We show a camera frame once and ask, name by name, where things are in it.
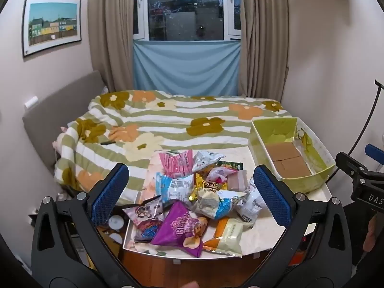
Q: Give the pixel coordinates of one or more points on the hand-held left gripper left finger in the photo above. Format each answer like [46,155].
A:
[109,195]

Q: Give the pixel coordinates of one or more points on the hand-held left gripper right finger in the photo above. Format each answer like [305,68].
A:
[273,198]

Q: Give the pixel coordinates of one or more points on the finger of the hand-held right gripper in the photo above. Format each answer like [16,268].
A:
[349,165]
[375,153]

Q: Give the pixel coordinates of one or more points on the white black-print snack packet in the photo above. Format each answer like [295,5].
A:
[250,205]

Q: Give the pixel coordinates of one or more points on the green cardboard box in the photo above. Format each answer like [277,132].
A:
[321,180]

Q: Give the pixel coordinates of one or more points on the pink cartoon snack packet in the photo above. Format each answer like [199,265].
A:
[145,217]

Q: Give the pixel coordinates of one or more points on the orange white snack packet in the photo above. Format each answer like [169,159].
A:
[226,237]

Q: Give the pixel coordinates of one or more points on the purple snack packet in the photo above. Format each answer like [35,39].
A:
[177,231]

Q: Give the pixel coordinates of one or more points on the person's right hand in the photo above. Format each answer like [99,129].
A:
[371,232]

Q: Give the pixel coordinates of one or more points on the white round container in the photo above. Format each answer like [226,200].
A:
[116,237]
[115,222]

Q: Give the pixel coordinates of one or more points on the brown cardboard piece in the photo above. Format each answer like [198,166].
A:
[292,168]
[282,152]

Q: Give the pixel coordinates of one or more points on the white low table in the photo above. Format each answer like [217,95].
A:
[264,234]

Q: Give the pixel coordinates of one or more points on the mauve brown snack box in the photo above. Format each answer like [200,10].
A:
[238,183]

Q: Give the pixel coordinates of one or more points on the dark green snack packet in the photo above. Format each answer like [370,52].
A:
[231,165]

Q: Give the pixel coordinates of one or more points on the small black stick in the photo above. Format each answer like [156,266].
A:
[108,142]

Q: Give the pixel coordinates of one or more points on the yellow green ribbon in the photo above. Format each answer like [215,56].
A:
[303,138]

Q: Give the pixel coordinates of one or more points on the small pink snack packet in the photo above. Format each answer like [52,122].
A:
[220,175]

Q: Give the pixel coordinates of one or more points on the light blue white snack packet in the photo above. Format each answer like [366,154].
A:
[174,187]

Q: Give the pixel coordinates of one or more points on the gold yellow snack packet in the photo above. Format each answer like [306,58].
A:
[208,186]

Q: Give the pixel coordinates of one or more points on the pink plush toy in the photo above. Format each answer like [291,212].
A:
[58,144]

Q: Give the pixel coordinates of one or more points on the pink striped snack packet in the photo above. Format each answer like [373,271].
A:
[175,162]

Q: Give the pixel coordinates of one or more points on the silver grey snack packet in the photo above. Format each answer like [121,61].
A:
[207,159]

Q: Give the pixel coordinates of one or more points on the floral striped blanket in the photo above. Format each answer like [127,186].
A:
[180,117]

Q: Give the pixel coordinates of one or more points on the grey padded headboard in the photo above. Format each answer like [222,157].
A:
[60,102]

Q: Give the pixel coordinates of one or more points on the light blue cloth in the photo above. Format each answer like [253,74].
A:
[186,69]

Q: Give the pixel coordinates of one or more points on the beige curtain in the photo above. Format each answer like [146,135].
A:
[111,33]
[264,36]

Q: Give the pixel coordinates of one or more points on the framed houses picture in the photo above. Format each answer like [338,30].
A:
[51,25]

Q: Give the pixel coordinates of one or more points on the white framed window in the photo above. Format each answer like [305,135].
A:
[186,12]

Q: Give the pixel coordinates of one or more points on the white wall device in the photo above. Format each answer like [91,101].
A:
[31,101]

